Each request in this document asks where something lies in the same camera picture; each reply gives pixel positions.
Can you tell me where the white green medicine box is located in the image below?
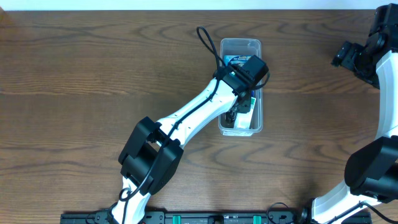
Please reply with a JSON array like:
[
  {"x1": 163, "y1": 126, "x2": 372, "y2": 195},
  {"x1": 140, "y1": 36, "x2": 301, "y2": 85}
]
[{"x1": 234, "y1": 97, "x2": 256, "y2": 129}]

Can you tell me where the dark bottle white cap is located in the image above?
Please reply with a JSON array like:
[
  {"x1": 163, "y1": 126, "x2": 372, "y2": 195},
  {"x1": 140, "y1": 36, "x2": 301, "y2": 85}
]
[{"x1": 225, "y1": 110, "x2": 237, "y2": 128}]

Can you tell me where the blue toothpaste box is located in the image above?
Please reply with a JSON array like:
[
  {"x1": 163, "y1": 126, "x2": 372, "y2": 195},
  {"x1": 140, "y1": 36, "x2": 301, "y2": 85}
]
[{"x1": 223, "y1": 55, "x2": 252, "y2": 67}]

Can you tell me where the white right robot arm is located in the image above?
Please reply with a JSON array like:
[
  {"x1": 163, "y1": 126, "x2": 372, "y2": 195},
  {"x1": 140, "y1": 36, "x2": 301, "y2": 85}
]
[{"x1": 297, "y1": 3, "x2": 397, "y2": 223}]

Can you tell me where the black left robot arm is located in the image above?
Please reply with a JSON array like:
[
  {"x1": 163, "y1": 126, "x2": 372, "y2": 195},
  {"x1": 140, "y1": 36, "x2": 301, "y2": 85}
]
[{"x1": 109, "y1": 55, "x2": 269, "y2": 223}]

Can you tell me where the clear plastic container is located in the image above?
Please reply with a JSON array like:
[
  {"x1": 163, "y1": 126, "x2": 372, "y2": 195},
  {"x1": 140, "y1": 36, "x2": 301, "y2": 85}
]
[{"x1": 218, "y1": 38, "x2": 263, "y2": 137}]

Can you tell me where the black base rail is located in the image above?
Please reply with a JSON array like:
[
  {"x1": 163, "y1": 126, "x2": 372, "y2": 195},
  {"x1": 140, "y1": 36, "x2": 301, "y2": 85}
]
[{"x1": 60, "y1": 210, "x2": 373, "y2": 224}]

